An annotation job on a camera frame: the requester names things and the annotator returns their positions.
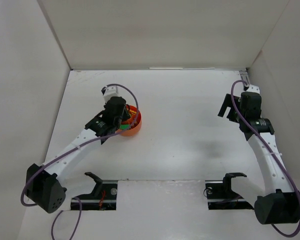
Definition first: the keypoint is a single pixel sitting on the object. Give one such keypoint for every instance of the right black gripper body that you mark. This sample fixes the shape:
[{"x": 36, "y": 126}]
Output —
[{"x": 231, "y": 110}]

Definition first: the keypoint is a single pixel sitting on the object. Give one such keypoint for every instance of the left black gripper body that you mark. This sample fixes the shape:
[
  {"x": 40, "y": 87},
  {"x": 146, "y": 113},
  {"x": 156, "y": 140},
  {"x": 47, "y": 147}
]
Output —
[{"x": 125, "y": 116}]

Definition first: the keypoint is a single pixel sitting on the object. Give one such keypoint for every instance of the green long lego brick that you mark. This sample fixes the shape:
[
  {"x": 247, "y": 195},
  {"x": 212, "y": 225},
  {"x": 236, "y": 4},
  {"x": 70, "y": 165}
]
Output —
[{"x": 124, "y": 126}]

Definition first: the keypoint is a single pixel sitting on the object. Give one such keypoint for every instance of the orange round divided container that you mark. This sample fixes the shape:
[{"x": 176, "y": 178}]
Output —
[{"x": 134, "y": 122}]

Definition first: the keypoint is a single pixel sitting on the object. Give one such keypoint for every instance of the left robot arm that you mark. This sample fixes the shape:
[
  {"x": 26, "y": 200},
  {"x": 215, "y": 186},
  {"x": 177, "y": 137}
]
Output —
[{"x": 48, "y": 185}]

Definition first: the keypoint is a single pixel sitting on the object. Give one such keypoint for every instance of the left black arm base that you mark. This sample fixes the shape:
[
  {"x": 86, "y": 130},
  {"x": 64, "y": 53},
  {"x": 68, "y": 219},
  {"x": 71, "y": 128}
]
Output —
[{"x": 93, "y": 193}]

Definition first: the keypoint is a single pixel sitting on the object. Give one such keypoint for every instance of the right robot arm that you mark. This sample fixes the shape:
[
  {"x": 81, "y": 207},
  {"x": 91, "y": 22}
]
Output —
[{"x": 277, "y": 202}]

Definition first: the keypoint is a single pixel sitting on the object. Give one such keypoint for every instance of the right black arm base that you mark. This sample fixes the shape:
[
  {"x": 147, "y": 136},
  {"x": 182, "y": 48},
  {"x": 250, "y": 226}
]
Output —
[{"x": 220, "y": 196}]

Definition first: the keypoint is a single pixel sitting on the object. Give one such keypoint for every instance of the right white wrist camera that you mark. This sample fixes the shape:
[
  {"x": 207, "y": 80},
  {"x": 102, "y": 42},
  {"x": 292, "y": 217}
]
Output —
[{"x": 247, "y": 87}]

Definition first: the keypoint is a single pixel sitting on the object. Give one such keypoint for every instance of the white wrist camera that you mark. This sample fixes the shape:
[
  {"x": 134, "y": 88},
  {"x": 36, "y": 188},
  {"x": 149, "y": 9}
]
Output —
[
  {"x": 108, "y": 92},
  {"x": 247, "y": 87}
]

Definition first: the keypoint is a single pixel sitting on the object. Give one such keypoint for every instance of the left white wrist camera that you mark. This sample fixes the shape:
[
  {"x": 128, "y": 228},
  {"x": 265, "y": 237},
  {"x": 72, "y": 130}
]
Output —
[{"x": 108, "y": 92}]

